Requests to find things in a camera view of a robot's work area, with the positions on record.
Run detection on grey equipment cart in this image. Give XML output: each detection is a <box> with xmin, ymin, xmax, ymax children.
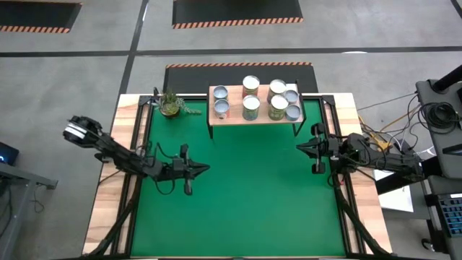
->
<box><xmin>414</xmin><ymin>77</ymin><xmax>462</xmax><ymax>181</ymax></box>

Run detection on wooden shelf black metal legs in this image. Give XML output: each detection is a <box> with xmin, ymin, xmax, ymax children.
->
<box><xmin>207</xmin><ymin>81</ymin><xmax>308</xmax><ymax>140</ymax></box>

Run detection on coiled black cable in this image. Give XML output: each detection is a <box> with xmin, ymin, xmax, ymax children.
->
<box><xmin>418</xmin><ymin>101</ymin><xmax>462</xmax><ymax>135</ymax></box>

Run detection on small salmon can pink stripe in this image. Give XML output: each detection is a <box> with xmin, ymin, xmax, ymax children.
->
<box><xmin>284</xmin><ymin>104</ymin><xmax>302</xmax><ymax>122</ymax></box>

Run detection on small red white label can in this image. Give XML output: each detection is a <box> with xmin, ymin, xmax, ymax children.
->
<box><xmin>213</xmin><ymin>98</ymin><xmax>231</xmax><ymax>120</ymax></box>

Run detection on grey metal stand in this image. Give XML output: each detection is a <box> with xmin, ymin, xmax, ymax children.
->
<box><xmin>0</xmin><ymin>162</ymin><xmax>58</xmax><ymax>260</ymax></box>

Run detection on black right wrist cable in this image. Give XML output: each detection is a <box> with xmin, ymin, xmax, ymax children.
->
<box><xmin>324</xmin><ymin>139</ymin><xmax>385</xmax><ymax>189</ymax></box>

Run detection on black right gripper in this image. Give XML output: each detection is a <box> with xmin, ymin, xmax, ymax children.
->
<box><xmin>296</xmin><ymin>123</ymin><xmax>342</xmax><ymax>175</ymax></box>

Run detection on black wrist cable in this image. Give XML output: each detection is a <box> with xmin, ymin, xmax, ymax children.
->
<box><xmin>154</xmin><ymin>142</ymin><xmax>178</xmax><ymax>196</ymax></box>
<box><xmin>324</xmin><ymin>139</ymin><xmax>385</xmax><ymax>189</ymax></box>

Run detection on tall green pears can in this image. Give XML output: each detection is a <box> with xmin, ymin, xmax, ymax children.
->
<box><xmin>268</xmin><ymin>94</ymin><xmax>289</xmax><ymax>121</ymax></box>

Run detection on small yellow mushroom can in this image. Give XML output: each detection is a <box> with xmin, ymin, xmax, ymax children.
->
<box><xmin>284</xmin><ymin>89</ymin><xmax>300</xmax><ymax>105</ymax></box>

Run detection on backlit computer keyboard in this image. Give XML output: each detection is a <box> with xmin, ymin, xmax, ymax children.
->
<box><xmin>436</xmin><ymin>193</ymin><xmax>462</xmax><ymax>239</ymax></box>

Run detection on green table mat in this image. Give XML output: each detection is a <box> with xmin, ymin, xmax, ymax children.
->
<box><xmin>130</xmin><ymin>99</ymin><xmax>347</xmax><ymax>257</ymax></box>

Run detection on black round pole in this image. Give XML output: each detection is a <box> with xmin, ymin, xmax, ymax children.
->
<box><xmin>431</xmin><ymin>64</ymin><xmax>462</xmax><ymax>93</ymax></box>

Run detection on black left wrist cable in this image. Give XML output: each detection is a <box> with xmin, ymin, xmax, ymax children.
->
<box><xmin>154</xmin><ymin>142</ymin><xmax>178</xmax><ymax>196</ymax></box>

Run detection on black stand beam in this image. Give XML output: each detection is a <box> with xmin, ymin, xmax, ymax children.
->
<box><xmin>375</xmin><ymin>155</ymin><xmax>445</xmax><ymax>196</ymax></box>

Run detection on tall blue cherries can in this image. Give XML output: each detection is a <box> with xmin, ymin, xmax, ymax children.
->
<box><xmin>242</xmin><ymin>94</ymin><xmax>261</xmax><ymax>121</ymax></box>

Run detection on yellow cable connector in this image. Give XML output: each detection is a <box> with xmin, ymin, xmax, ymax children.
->
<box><xmin>371</xmin><ymin>135</ymin><xmax>393</xmax><ymax>152</ymax></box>

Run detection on small green label can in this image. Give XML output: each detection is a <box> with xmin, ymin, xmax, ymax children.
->
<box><xmin>212</xmin><ymin>84</ymin><xmax>229</xmax><ymax>101</ymax></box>

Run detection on tall orange peaches can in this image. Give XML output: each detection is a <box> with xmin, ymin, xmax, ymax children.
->
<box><xmin>241</xmin><ymin>74</ymin><xmax>261</xmax><ymax>95</ymax></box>

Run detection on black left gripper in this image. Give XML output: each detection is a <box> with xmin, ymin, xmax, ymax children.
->
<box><xmin>166</xmin><ymin>144</ymin><xmax>211</xmax><ymax>196</ymax></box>

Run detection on potted succulent plant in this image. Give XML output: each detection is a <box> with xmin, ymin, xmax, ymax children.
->
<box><xmin>151</xmin><ymin>86</ymin><xmax>203</xmax><ymax>119</ymax></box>

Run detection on black electronic device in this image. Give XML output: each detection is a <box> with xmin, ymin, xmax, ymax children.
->
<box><xmin>0</xmin><ymin>141</ymin><xmax>21</xmax><ymax>166</ymax></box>

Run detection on tall grey label can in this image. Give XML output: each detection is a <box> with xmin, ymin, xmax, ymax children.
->
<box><xmin>266</xmin><ymin>79</ymin><xmax>288</xmax><ymax>102</ymax></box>

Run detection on black metal rig frame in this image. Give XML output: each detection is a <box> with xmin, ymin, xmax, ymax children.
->
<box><xmin>82</xmin><ymin>94</ymin><xmax>393</xmax><ymax>260</ymax></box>

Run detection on white paper sheet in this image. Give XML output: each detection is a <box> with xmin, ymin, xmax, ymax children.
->
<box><xmin>371</xmin><ymin>169</ymin><xmax>415</xmax><ymax>214</ymax></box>

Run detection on black floor mat striped edge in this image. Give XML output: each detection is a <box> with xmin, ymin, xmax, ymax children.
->
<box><xmin>162</xmin><ymin>61</ymin><xmax>319</xmax><ymax>95</ymax></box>
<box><xmin>172</xmin><ymin>0</ymin><xmax>305</xmax><ymax>30</ymax></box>
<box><xmin>0</xmin><ymin>0</ymin><xmax>83</xmax><ymax>35</ymax></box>

